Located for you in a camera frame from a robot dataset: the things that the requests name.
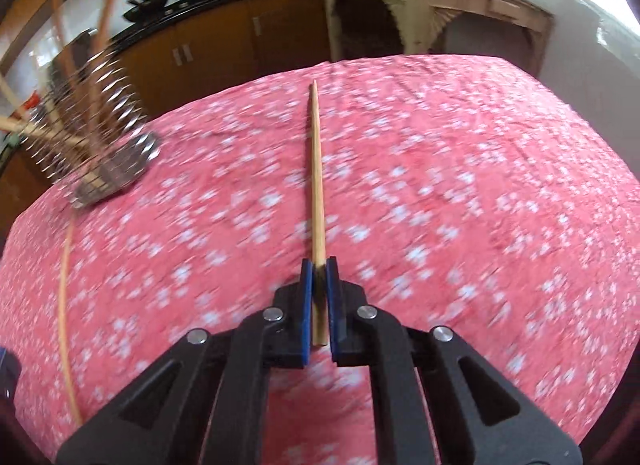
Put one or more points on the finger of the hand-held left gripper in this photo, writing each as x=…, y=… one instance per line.
x=9, y=377

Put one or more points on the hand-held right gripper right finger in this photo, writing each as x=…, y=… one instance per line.
x=332, y=315

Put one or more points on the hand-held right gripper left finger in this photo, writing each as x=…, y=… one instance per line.
x=306, y=315

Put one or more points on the red floral tablecloth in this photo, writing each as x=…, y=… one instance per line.
x=450, y=195

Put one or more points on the black wok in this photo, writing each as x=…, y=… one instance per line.
x=147, y=5

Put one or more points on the brown wall cabinets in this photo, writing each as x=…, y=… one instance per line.
x=35, y=0

